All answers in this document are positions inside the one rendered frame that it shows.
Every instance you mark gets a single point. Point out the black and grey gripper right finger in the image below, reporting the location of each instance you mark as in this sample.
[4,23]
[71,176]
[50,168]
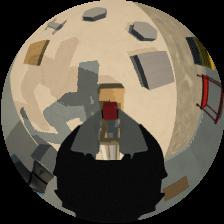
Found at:
[136,140]

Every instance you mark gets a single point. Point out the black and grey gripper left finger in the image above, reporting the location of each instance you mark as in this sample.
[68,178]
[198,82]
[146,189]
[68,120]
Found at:
[82,140]

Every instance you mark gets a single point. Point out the brown wooden board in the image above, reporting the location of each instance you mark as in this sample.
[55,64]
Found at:
[35,52]

